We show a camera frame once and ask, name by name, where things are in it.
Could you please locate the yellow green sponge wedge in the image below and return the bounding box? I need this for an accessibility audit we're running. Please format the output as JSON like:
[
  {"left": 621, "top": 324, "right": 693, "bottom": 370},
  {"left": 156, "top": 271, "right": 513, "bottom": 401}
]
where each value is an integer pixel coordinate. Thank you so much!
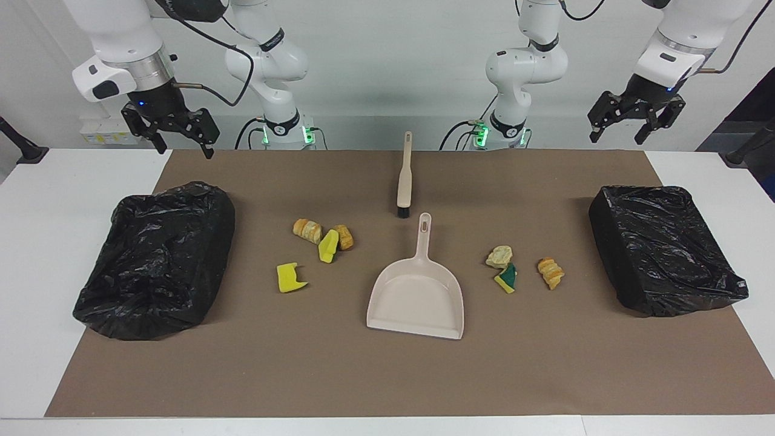
[{"left": 318, "top": 229, "right": 340, "bottom": 264}]

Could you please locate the dark panel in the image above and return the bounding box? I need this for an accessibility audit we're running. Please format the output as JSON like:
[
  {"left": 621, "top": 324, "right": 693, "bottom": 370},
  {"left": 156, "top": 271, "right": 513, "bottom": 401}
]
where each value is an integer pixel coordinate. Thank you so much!
[{"left": 695, "top": 65, "right": 775, "bottom": 203}]

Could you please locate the yellow notched sponge piece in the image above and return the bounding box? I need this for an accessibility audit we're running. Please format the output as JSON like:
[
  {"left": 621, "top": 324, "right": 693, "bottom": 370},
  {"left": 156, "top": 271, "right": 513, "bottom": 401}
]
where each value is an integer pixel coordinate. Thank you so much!
[{"left": 277, "top": 262, "right": 309, "bottom": 294}]

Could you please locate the brown table mat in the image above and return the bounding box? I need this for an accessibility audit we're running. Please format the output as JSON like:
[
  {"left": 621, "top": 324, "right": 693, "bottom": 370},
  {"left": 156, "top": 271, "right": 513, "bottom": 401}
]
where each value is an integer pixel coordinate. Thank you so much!
[{"left": 44, "top": 150, "right": 775, "bottom": 418}]

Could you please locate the beige hand brush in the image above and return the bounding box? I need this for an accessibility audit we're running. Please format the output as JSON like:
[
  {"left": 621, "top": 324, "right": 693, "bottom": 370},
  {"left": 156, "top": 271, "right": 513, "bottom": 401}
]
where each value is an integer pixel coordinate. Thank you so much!
[{"left": 395, "top": 131, "right": 414, "bottom": 219}]

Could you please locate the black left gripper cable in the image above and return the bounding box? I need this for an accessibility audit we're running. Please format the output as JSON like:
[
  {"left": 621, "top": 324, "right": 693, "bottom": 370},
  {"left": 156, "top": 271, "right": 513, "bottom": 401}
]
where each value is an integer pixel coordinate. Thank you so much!
[{"left": 690, "top": 0, "right": 771, "bottom": 76}]

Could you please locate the black stand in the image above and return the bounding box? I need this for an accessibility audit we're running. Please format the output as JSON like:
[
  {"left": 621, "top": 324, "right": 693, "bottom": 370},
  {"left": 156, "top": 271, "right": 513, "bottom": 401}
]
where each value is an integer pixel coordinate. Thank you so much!
[
  {"left": 0, "top": 115, "right": 50, "bottom": 165},
  {"left": 719, "top": 118, "right": 775, "bottom": 167}
]

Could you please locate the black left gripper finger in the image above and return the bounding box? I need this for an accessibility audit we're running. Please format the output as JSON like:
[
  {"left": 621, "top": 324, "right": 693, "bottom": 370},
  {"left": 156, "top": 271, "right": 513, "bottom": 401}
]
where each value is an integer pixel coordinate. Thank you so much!
[
  {"left": 587, "top": 91, "right": 632, "bottom": 144},
  {"left": 634, "top": 97, "right": 687, "bottom": 146}
]

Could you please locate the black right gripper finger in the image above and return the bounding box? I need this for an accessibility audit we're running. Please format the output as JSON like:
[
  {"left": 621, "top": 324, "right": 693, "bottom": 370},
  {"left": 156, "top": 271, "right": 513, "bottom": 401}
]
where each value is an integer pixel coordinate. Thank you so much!
[
  {"left": 121, "top": 104, "right": 168, "bottom": 155},
  {"left": 173, "top": 108, "right": 220, "bottom": 160}
]

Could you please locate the black base cable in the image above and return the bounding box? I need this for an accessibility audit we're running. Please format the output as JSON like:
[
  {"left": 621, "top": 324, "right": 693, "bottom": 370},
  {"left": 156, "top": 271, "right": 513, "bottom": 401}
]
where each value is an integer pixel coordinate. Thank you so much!
[
  {"left": 234, "top": 117, "right": 267, "bottom": 150},
  {"left": 439, "top": 119, "right": 485, "bottom": 151}
]

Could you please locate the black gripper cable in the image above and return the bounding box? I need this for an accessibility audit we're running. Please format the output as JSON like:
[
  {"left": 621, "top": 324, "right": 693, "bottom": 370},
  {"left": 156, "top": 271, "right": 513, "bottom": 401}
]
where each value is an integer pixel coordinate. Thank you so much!
[
  {"left": 154, "top": 0, "right": 255, "bottom": 108},
  {"left": 690, "top": 0, "right": 771, "bottom": 76}
]

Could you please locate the crumpled black bag bin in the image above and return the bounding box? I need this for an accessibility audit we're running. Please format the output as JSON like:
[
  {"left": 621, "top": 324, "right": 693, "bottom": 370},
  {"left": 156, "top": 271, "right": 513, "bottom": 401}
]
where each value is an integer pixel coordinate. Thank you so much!
[{"left": 73, "top": 180, "right": 237, "bottom": 341}]

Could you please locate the white power strip box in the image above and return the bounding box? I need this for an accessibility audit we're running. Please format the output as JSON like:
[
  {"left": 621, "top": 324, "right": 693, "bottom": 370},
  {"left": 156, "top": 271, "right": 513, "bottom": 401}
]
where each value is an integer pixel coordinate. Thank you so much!
[{"left": 80, "top": 118, "right": 145, "bottom": 147}]

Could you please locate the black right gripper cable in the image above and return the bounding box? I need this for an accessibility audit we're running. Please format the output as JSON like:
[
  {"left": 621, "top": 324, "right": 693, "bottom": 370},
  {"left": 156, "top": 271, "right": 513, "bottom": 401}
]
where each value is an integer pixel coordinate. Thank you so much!
[{"left": 154, "top": 0, "right": 255, "bottom": 108}]

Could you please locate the orange striped croissant piece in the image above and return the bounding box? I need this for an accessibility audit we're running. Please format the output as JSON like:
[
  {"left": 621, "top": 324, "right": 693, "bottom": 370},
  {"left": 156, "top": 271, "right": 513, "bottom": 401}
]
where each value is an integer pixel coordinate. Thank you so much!
[
  {"left": 537, "top": 257, "right": 566, "bottom": 291},
  {"left": 292, "top": 219, "right": 323, "bottom": 245}
]

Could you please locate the beige plastic dustpan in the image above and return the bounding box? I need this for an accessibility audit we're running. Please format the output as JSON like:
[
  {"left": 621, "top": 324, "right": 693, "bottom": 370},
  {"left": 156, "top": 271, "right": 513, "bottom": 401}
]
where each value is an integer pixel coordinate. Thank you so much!
[{"left": 366, "top": 212, "right": 465, "bottom": 340}]

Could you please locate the green yellow sponge chunk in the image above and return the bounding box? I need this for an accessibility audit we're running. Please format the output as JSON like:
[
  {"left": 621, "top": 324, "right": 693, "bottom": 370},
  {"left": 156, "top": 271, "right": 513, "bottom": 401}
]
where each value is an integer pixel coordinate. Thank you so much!
[{"left": 493, "top": 262, "right": 518, "bottom": 294}]

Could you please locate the boxy black bag bin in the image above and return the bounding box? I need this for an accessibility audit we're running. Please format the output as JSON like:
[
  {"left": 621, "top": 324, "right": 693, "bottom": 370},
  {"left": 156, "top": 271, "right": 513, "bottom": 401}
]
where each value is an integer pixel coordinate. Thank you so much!
[{"left": 589, "top": 185, "right": 750, "bottom": 317}]

